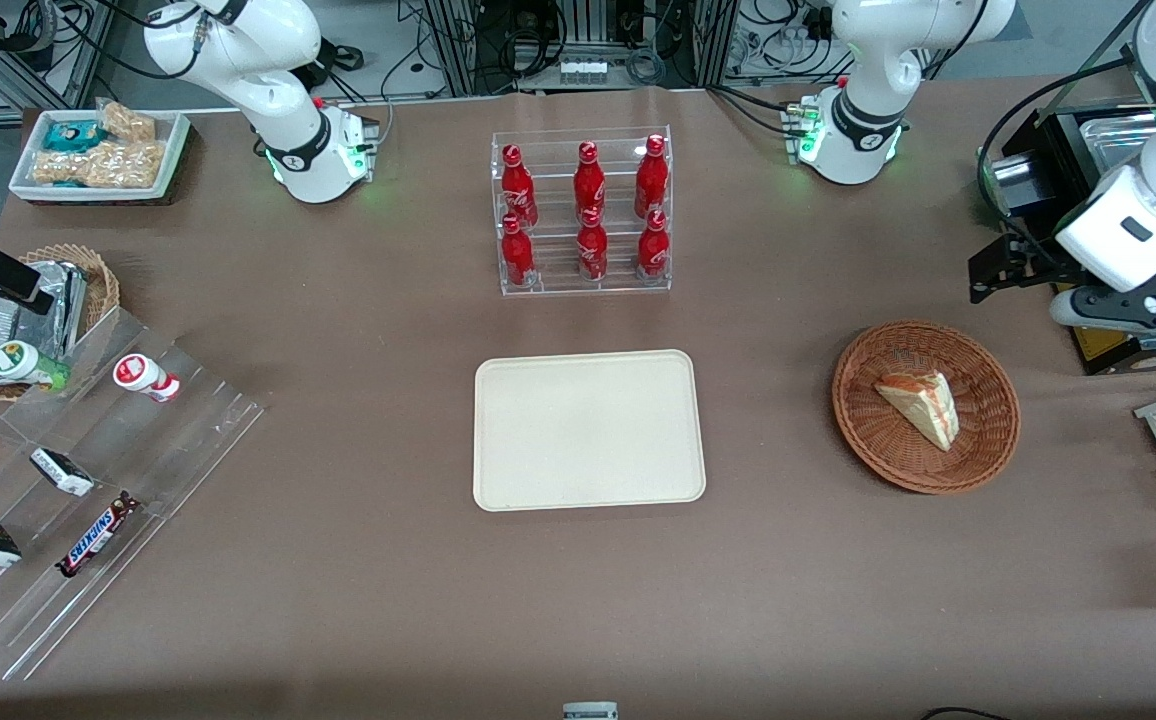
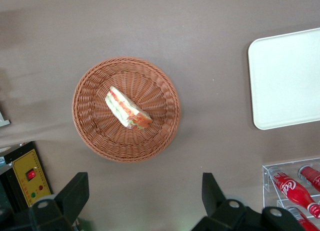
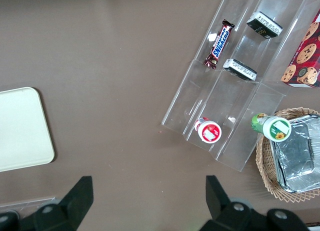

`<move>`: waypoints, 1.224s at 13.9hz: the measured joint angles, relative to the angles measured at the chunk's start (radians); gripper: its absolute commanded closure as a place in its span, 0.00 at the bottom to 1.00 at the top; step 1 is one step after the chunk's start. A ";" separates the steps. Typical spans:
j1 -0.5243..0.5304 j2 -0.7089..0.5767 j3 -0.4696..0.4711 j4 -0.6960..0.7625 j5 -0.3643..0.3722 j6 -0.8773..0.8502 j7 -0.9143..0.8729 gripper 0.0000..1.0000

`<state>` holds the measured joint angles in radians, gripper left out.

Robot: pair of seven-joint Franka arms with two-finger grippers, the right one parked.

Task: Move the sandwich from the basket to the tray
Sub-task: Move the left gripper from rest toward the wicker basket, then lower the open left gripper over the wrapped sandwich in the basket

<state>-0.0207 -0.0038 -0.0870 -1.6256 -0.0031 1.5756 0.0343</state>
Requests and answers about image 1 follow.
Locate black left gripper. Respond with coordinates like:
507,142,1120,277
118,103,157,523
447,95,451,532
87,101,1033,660
968,232,1076,304

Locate triangular sandwich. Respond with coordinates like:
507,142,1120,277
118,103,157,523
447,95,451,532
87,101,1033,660
874,371,962,454

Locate light wicker basket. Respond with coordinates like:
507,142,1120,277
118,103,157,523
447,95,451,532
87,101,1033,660
0,244,122,402

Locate white rectangular snack tray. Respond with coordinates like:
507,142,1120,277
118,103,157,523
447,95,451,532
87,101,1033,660
7,106,192,207

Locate brown wicker basket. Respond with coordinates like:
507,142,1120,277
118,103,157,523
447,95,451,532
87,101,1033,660
831,319,1023,497

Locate beige plastic tray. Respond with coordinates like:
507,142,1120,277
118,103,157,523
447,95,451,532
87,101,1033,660
473,349,708,514

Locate silver foil pack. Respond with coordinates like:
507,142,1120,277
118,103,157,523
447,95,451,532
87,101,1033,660
0,259,90,387

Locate green white yogurt bottle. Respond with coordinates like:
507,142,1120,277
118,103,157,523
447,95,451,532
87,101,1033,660
0,339,72,392

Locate black food warmer machine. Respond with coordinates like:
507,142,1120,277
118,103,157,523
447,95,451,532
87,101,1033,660
976,100,1156,377

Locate large rice cracker pack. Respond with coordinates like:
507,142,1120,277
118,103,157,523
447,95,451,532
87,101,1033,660
32,139,168,190

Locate teal snack packet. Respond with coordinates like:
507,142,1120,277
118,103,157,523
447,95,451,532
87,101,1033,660
42,119,106,154

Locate red white yogurt bottle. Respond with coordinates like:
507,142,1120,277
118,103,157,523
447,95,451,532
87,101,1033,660
112,352,183,404

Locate steel warmer pan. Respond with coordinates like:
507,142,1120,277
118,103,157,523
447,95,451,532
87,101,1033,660
1086,112,1156,173

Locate small rice cracker pack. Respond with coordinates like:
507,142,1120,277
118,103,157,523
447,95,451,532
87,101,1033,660
96,99,158,144

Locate clear acrylic stepped shelf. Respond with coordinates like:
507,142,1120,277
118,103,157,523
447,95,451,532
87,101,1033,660
0,304,268,683

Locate Snickers chocolate bar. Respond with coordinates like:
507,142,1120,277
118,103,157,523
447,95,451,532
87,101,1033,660
55,491,143,580

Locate red cola bottle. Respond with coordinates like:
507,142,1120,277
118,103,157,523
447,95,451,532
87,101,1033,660
636,209,671,280
634,133,670,221
573,141,607,217
576,207,610,282
500,144,540,230
500,214,538,289

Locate clear acrylic bottle rack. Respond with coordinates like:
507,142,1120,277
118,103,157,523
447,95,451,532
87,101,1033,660
490,126,675,299

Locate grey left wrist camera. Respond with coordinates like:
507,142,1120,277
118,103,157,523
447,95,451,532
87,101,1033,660
1050,285,1156,337

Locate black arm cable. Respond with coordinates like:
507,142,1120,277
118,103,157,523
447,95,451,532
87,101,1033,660
976,58,1151,263

